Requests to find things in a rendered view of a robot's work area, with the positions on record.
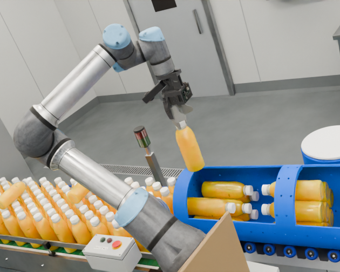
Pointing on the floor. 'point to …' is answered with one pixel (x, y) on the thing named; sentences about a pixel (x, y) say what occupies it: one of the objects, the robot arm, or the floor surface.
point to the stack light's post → (155, 169)
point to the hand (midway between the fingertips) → (179, 122)
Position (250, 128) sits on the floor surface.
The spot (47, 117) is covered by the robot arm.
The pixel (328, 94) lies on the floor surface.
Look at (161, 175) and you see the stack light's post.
